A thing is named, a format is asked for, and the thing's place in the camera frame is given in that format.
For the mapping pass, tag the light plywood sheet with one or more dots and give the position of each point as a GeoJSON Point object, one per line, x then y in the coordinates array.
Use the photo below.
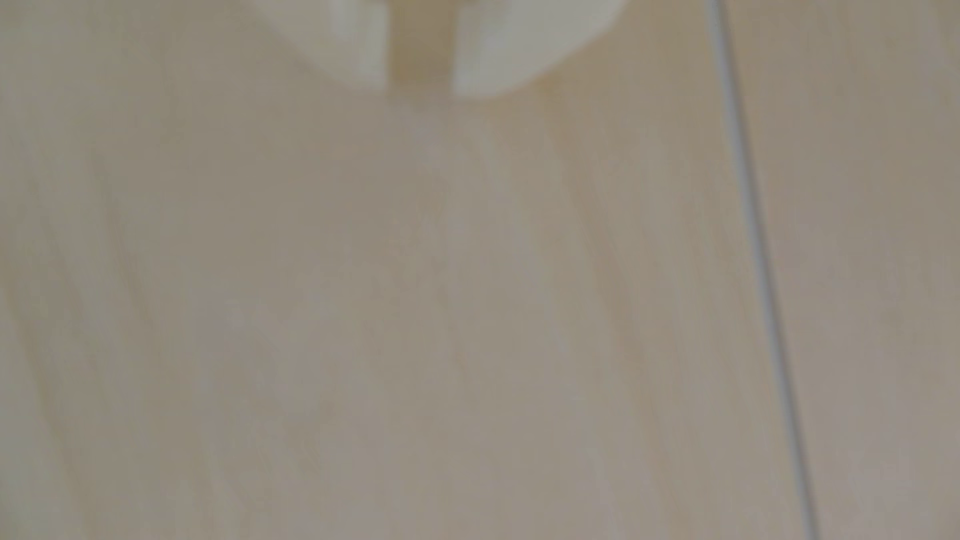
{"type": "Point", "coordinates": [375, 300]}

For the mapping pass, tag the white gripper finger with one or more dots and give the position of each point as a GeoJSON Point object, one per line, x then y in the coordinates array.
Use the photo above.
{"type": "Point", "coordinates": [337, 30]}
{"type": "Point", "coordinates": [525, 37]}

